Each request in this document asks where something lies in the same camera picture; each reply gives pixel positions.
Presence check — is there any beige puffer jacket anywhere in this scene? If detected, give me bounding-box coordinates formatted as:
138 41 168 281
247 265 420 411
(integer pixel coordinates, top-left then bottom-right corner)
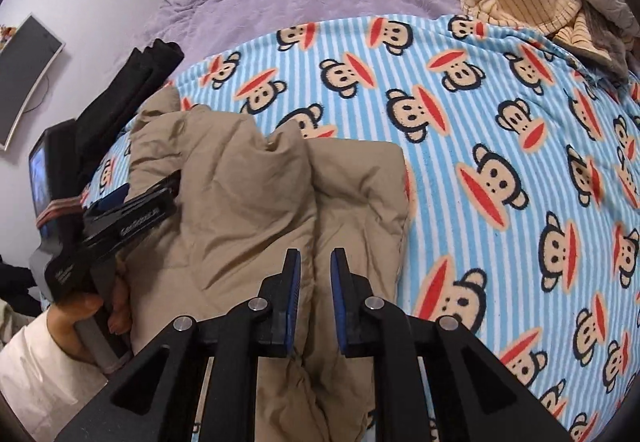
122 87 410 441

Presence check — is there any white sleeved left forearm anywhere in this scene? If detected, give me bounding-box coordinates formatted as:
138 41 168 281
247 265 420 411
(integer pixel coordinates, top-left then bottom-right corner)
0 313 107 441

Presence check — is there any person left hand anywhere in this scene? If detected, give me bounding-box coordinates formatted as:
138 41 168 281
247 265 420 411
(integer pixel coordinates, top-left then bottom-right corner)
46 260 132 364

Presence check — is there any black folded garment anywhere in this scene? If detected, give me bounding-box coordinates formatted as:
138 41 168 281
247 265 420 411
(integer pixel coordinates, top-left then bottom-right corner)
76 38 184 187

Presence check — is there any blue striped monkey blanket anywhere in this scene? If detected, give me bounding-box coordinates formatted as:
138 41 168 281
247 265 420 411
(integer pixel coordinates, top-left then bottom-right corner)
82 15 639 441

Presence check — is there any brown fuzzy garment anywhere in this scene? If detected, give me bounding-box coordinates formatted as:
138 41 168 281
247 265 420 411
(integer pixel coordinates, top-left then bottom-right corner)
483 0 630 80

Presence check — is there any wall mounted television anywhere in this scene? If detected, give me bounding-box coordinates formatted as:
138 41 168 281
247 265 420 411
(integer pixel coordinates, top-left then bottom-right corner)
0 14 65 151

